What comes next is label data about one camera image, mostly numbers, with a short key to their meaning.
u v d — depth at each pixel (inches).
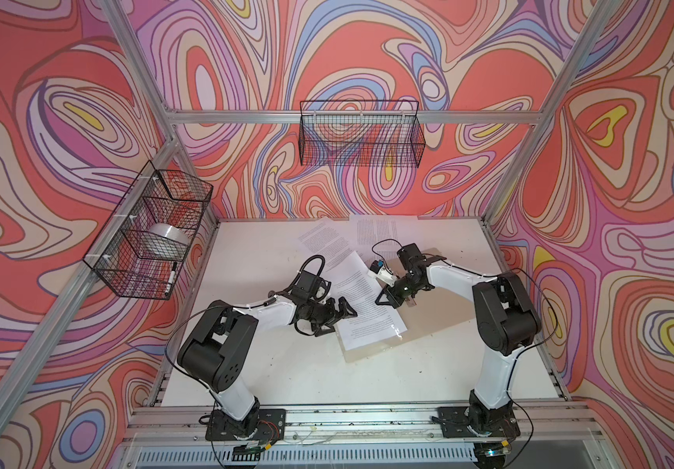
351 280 38.5
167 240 27.7
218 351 18.1
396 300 32.4
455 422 28.7
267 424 28.8
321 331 34.0
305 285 29.5
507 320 20.2
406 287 32.3
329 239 45.3
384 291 34.1
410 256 31.7
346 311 31.8
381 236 45.4
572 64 30.3
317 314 30.6
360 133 37.7
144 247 28.5
